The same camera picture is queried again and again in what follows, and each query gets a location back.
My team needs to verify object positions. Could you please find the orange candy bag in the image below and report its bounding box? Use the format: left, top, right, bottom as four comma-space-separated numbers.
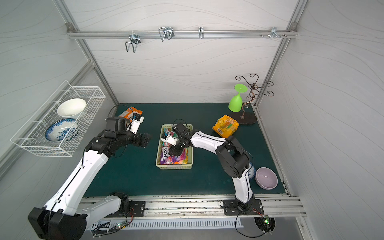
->
119, 107, 143, 120

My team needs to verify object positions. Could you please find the pink purple candy bag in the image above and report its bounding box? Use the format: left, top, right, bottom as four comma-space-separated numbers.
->
160, 147, 188, 165

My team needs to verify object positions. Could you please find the pale green plastic basket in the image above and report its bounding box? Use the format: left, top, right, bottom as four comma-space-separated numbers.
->
156, 124, 194, 170

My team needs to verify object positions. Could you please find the yellow candy bag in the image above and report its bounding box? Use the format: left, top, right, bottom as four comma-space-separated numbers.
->
213, 115, 239, 138

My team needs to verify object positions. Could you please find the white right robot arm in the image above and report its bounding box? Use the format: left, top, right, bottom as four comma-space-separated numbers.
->
166, 124, 255, 211

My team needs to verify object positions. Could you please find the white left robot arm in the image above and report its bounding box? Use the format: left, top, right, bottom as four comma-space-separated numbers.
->
28, 132, 151, 240

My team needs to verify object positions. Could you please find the green plastic wine glass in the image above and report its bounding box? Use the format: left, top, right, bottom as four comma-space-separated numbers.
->
228, 84, 248, 113

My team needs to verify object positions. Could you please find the blue white patterned plate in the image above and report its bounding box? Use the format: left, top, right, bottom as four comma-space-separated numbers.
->
45, 119, 78, 142

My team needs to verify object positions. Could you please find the blue white patterned bowl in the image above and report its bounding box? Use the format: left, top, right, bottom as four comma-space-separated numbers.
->
248, 163, 256, 180

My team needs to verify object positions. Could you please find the white vent strip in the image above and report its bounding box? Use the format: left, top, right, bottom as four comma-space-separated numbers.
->
89, 218, 244, 231

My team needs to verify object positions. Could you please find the lilac bowl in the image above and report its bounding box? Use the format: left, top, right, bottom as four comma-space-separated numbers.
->
255, 167, 279, 190

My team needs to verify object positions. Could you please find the metal hook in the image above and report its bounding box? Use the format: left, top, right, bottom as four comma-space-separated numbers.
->
125, 32, 141, 53
158, 27, 175, 42
198, 27, 204, 39
260, 27, 287, 39

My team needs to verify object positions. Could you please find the round floor port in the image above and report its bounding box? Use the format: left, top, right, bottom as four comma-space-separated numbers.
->
254, 216, 276, 233

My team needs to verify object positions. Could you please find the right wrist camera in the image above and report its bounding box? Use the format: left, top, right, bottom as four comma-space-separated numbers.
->
161, 134, 178, 147

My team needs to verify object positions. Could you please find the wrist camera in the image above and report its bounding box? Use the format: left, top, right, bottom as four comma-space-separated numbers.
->
106, 114, 144, 134
161, 134, 178, 147

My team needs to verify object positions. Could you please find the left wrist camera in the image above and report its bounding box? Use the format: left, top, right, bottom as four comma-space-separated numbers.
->
106, 114, 144, 134

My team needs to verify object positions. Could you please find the bronze wire glass stand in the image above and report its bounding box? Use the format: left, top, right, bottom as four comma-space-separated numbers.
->
229, 74, 275, 125

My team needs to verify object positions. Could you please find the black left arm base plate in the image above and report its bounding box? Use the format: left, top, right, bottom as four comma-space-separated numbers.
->
114, 201, 146, 218

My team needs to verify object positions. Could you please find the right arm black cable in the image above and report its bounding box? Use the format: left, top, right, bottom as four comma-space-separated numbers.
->
218, 199, 271, 239

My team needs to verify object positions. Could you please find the white wire wall basket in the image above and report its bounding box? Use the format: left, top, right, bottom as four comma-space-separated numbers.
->
10, 81, 106, 157

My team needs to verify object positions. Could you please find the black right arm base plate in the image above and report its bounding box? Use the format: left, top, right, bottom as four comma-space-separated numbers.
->
220, 199, 265, 216

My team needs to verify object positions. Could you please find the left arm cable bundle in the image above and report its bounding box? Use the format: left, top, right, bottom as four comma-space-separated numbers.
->
91, 206, 135, 238

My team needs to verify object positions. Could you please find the aluminium top rail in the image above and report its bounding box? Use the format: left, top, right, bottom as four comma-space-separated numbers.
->
68, 29, 299, 40

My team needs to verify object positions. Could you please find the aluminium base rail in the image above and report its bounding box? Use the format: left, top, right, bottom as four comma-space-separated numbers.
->
77, 194, 307, 222

